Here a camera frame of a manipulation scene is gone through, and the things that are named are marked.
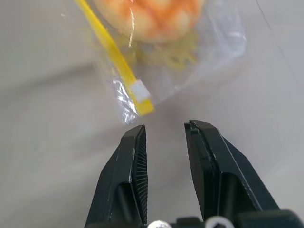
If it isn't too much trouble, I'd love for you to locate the clear yellow-zipper plastic bag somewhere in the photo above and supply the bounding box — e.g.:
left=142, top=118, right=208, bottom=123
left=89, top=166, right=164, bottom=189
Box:
left=60, top=0, right=247, bottom=126

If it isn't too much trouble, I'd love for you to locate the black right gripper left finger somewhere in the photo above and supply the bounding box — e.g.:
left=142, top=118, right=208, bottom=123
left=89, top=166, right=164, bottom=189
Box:
left=85, top=124, right=148, bottom=227

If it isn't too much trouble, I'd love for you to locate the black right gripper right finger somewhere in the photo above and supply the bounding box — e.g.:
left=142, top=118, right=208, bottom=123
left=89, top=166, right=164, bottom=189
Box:
left=184, top=119, right=280, bottom=221

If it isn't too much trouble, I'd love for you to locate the orange glazed bun snack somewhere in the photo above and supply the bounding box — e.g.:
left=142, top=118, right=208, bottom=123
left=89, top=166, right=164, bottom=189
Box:
left=91, top=0, right=206, bottom=44

